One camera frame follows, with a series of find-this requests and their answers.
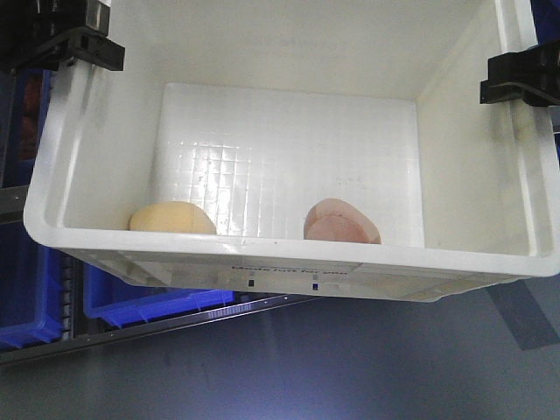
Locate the cream spotted plush toy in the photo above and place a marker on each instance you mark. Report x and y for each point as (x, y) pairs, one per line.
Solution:
(172, 217)

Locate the white plastic tote crate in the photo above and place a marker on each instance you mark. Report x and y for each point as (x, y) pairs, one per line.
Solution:
(254, 111)

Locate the blue bin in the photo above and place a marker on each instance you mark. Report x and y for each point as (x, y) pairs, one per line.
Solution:
(109, 298)
(30, 285)

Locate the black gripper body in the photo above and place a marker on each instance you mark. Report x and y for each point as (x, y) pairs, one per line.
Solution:
(24, 21)

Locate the blue bin centre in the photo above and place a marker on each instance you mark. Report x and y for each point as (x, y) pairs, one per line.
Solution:
(109, 298)

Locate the blue bin left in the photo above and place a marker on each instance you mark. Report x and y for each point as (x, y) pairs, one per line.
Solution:
(30, 285)

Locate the pink smiling plush toy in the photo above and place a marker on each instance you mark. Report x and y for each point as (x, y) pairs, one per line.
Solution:
(334, 220)

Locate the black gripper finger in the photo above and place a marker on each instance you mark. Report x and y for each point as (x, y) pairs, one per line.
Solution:
(531, 75)
(68, 46)

